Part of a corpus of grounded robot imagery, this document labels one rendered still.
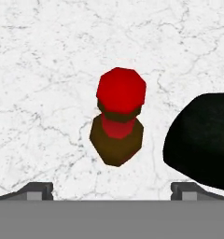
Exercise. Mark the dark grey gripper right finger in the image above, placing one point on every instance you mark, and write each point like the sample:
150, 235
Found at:
188, 190

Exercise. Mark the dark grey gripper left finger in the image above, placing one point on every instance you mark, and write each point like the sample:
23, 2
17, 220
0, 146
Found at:
36, 190

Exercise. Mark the dark green glass bottle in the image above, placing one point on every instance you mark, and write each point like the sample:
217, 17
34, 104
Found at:
201, 140

